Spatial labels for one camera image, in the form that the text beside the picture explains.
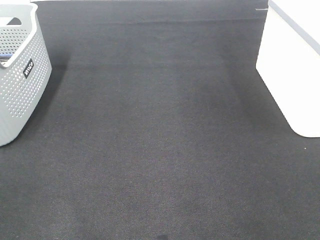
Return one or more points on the white storage bin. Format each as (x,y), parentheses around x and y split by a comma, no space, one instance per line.
(288,62)

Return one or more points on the dark grey table mat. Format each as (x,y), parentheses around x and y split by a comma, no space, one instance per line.
(155,125)

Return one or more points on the grey perforated laundry basket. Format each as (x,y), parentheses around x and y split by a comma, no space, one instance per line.
(25,67)

